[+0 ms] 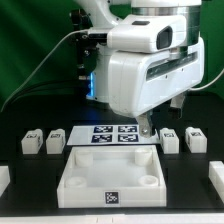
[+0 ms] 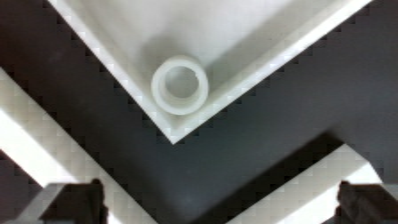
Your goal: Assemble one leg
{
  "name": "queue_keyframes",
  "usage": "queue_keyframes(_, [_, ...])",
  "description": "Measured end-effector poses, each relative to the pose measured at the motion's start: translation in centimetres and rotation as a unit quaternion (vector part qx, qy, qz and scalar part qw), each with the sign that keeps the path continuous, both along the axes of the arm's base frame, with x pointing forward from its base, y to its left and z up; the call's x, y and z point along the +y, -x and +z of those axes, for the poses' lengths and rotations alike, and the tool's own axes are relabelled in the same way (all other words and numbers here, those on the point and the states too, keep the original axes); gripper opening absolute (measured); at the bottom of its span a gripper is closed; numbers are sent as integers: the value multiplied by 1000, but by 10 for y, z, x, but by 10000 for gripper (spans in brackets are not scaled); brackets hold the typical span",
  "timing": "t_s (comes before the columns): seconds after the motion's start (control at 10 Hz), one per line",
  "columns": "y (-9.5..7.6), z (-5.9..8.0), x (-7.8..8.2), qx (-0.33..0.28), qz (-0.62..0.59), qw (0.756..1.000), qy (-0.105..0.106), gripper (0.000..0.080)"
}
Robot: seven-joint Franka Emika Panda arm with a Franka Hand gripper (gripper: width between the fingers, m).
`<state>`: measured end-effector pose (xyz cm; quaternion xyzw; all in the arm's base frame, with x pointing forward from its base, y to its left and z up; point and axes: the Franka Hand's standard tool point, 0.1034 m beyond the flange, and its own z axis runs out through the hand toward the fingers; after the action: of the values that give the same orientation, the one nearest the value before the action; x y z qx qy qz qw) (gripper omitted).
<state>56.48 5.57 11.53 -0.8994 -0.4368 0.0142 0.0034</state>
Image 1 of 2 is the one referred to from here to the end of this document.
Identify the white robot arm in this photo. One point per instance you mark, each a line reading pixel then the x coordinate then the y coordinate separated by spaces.
pixel 106 14

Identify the white corner obstacle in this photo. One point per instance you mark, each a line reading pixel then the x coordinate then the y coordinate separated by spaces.
pixel 216 176
pixel 4 178

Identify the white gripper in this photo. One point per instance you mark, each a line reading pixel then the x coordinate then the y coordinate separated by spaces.
pixel 139 82

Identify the white square table top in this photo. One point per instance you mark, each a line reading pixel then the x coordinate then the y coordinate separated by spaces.
pixel 112 176

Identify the white sheet with markers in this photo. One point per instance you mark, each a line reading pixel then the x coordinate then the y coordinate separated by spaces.
pixel 109 135

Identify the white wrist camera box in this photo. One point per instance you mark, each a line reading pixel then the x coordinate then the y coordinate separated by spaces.
pixel 148 34

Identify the white right corner obstacle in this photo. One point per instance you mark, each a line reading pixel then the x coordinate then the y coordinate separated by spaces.
pixel 216 176

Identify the black camera on mount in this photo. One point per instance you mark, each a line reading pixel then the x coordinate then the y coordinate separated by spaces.
pixel 85 43

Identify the white left corner obstacle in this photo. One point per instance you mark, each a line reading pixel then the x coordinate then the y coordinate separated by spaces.
pixel 4 178

